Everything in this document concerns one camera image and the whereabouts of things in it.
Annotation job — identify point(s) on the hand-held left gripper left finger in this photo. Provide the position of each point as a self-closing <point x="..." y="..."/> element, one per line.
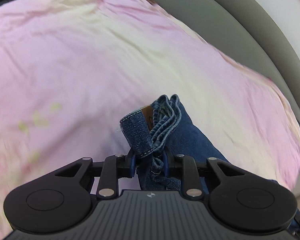
<point x="133" y="163"/>

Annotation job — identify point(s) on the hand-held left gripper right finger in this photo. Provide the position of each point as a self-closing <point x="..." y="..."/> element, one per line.
<point x="166" y="165"/>

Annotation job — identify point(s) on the blue denim pants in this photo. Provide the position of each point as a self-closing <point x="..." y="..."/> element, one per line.
<point x="190" y="135"/>

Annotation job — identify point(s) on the pink floral blanket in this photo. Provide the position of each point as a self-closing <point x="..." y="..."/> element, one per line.
<point x="90" y="55"/>

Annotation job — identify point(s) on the grey upholstered bed headboard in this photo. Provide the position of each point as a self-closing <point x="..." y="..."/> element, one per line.
<point x="240" y="20"/>

